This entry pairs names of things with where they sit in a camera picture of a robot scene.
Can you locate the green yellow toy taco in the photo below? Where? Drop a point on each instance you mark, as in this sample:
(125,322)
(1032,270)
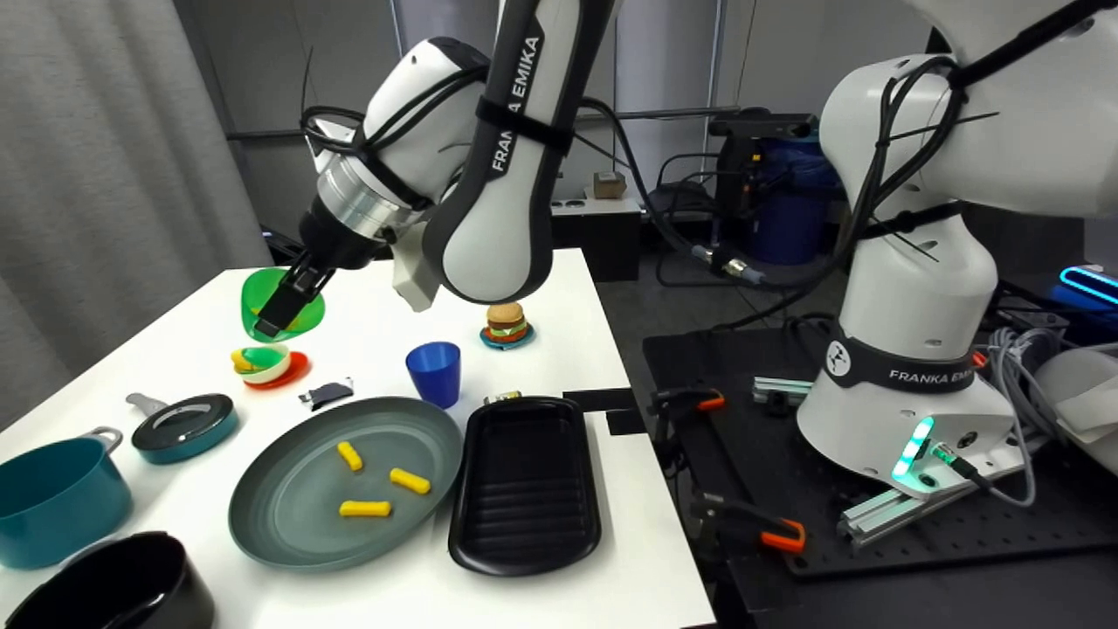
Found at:
(263,366)

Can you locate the teal cooking pot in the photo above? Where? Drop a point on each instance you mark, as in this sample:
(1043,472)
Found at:
(56,502)

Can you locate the grey curtain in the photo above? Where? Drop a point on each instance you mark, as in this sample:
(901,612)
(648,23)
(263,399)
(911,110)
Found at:
(105,175)

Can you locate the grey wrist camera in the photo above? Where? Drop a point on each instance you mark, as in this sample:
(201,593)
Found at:
(416,274)

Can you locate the black rectangular tray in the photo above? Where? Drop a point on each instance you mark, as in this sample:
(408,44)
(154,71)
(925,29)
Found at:
(526,491)

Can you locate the aluminium extrusion rail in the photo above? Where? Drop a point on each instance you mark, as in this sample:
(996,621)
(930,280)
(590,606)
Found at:
(911,502)

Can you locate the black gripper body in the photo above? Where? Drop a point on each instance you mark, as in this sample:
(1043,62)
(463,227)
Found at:
(338,244)

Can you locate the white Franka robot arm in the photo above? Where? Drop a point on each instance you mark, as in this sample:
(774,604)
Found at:
(920,291)

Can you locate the black equipment stack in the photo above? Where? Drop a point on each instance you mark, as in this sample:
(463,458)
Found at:
(757,146)

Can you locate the yellow toy fry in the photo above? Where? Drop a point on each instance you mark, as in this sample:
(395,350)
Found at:
(352,454)
(366,508)
(409,481)

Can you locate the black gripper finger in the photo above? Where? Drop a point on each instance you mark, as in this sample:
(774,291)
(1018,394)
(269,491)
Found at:
(294,301)

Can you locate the green plastic cup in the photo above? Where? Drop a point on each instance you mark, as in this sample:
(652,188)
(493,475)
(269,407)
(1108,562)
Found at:
(261,298)

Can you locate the small orange plate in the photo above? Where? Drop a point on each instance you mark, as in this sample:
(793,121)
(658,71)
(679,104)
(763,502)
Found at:
(300,371)

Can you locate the blue plastic cup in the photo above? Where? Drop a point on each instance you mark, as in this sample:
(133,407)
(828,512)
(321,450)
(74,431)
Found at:
(436,374)

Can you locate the blue box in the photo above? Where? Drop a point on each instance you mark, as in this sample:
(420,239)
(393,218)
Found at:
(1088,289)

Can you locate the black chair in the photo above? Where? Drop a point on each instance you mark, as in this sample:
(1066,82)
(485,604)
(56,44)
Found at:
(685,196)

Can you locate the small grey black clip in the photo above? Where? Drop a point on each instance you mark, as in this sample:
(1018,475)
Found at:
(328,394)

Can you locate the low black table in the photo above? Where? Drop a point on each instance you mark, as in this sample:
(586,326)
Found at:
(599,231)

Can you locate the teal frying pan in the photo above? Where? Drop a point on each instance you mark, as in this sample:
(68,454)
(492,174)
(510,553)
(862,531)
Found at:
(185,429)

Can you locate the black perforated base board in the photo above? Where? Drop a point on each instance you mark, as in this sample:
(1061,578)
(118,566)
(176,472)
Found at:
(1025,541)

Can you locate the small teal plate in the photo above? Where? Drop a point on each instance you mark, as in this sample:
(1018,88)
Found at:
(507,345)

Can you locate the grey oval plate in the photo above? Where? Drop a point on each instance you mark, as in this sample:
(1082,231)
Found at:
(290,520)

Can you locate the blue trash bin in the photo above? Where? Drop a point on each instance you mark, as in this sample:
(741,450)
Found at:
(797,196)

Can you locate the small brown box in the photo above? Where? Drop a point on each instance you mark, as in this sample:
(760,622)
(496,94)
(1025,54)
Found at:
(605,184)

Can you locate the toy burger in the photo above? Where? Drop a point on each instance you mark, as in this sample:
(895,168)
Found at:
(506,315)

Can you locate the black pot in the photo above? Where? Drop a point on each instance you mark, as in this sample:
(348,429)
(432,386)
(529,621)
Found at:
(118,587)

